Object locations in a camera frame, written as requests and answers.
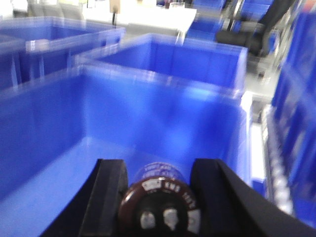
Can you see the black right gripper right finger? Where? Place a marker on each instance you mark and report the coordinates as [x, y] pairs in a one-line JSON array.
[[230, 208]]

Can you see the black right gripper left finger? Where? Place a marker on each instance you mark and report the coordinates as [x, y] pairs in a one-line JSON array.
[[93, 211]]

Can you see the near blue storage bin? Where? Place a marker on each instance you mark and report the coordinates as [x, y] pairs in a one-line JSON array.
[[53, 130]]

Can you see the blue storage bin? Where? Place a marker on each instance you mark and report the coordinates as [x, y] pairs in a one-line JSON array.
[[53, 130], [221, 67], [33, 47]]

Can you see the middle blue storage bin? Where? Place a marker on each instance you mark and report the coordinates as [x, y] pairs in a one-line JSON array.
[[221, 67]]

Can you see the left blue storage bin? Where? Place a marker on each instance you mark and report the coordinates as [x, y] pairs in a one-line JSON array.
[[33, 47]]

